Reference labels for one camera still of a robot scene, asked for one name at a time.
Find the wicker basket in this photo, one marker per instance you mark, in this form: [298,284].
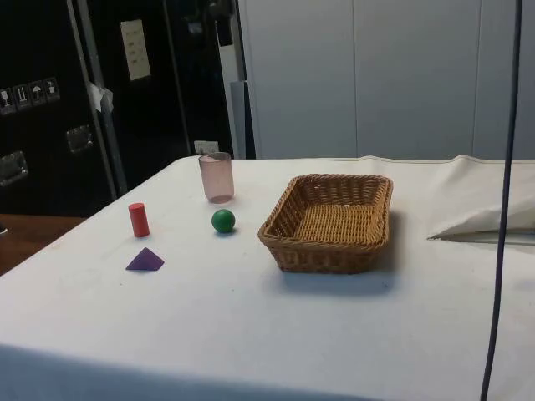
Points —
[330,221]

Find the purple triangular block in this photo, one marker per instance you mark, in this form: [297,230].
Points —
[145,262]

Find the see-through pink cup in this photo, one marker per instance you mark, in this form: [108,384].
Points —
[216,179]

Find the pale grey locker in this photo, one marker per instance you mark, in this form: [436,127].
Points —
[297,75]
[414,75]
[493,75]

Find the green ball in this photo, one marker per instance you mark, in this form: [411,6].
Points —
[222,220]

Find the red cylinder block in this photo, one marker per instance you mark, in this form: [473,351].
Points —
[139,220]

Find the black cabinet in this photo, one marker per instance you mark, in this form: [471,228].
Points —
[50,50]

